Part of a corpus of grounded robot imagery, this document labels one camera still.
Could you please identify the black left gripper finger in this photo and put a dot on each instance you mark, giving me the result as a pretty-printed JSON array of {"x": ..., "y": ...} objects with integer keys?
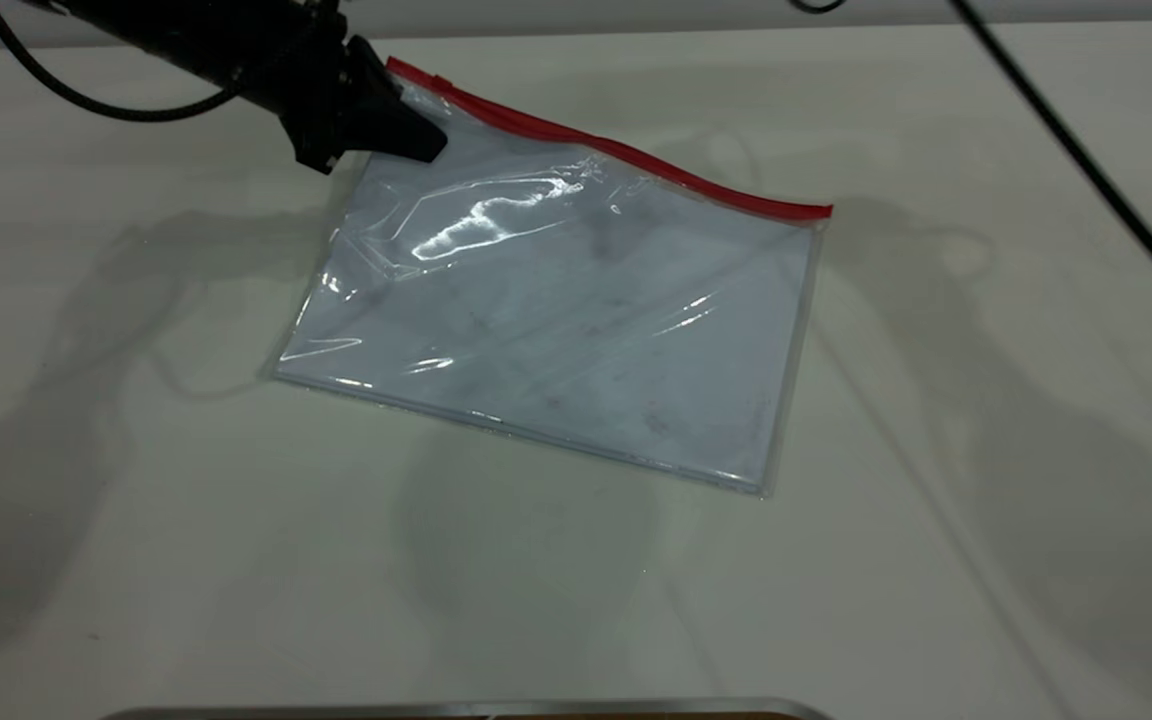
[
  {"x": 373, "y": 68},
  {"x": 401, "y": 130}
]

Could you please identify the clear plastic bag red zipper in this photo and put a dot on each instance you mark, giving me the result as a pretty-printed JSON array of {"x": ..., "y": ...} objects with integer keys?
[{"x": 556, "y": 330}]

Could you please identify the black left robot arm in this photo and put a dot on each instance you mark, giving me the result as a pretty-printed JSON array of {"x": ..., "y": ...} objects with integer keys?
[{"x": 176, "y": 35}]

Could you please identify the grey metal frame edge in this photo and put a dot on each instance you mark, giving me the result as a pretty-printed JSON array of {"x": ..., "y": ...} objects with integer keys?
[{"x": 456, "y": 711}]

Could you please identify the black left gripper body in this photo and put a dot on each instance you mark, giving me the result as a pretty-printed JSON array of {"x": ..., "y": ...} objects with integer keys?
[{"x": 316, "y": 95}]

